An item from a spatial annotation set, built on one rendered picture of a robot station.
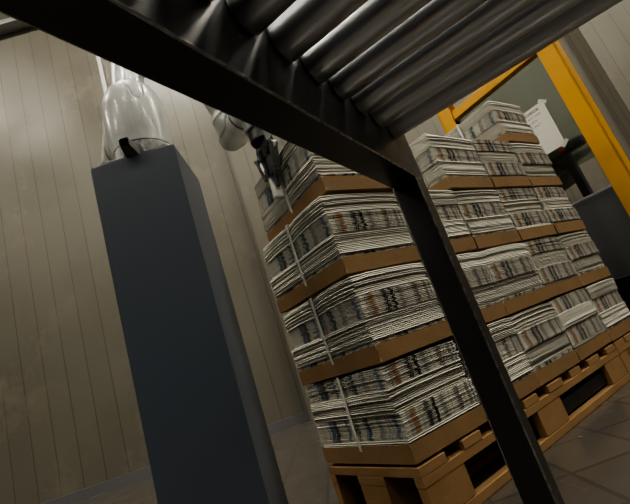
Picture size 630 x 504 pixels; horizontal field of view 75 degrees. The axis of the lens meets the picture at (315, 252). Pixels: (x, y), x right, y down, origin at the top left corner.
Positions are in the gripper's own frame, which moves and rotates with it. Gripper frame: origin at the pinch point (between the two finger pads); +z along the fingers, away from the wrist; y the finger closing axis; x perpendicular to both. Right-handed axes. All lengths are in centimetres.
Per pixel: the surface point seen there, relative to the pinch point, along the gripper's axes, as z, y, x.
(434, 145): -7, -19, -59
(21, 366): -31, 383, 72
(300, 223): 15.4, -6.6, 0.3
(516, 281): 47, -19, -72
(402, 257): 33.2, -18.8, -21.0
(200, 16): 24, -71, 52
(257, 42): 22, -68, 44
